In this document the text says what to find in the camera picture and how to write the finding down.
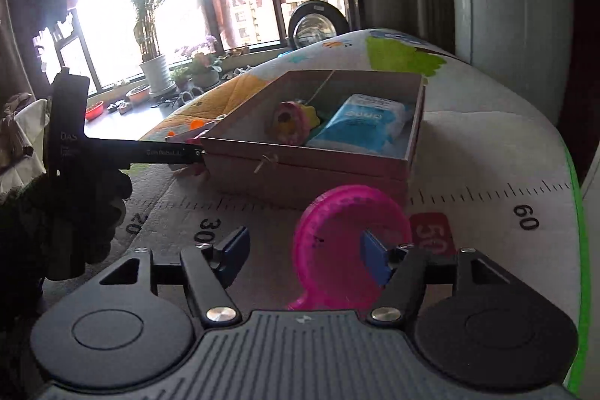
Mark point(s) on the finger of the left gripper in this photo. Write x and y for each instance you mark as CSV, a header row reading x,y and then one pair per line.
x,y
123,153

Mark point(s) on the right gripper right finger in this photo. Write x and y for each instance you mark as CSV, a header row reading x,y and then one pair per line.
x,y
401,273

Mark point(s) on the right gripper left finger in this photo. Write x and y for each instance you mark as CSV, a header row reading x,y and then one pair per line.
x,y
208,272

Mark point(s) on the pink plastic toy net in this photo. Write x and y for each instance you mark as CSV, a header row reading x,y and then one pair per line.
x,y
326,247

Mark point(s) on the dark gloved left hand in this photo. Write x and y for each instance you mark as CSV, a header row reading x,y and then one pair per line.
x,y
57,224

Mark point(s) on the red plastic basin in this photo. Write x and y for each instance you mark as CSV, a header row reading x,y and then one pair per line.
x,y
93,112

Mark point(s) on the beige sofa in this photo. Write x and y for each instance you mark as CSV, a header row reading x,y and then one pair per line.
x,y
24,120

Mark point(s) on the terracotta bowl planter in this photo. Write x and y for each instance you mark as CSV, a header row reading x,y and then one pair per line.
x,y
138,95

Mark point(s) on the orange plastic toy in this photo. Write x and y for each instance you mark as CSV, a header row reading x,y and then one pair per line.
x,y
190,130

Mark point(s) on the small green potted plant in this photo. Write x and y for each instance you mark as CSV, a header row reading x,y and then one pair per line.
x,y
181,77

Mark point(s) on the colourful cartoon play mat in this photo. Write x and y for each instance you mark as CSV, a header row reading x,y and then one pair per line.
x,y
492,196

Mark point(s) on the pink flowering potted plant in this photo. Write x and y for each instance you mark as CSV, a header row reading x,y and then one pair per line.
x,y
205,64

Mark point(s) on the blue tissue pack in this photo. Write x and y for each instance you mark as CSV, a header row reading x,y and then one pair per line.
x,y
366,124

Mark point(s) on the pink cardboard box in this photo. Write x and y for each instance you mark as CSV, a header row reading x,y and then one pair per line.
x,y
314,130

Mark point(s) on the pink round toy in box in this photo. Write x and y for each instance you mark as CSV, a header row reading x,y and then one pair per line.
x,y
293,122

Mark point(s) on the black round fan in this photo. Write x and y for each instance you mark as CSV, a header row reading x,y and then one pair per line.
x,y
315,21

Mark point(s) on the white air conditioner column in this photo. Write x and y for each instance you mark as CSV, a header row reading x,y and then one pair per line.
x,y
508,6

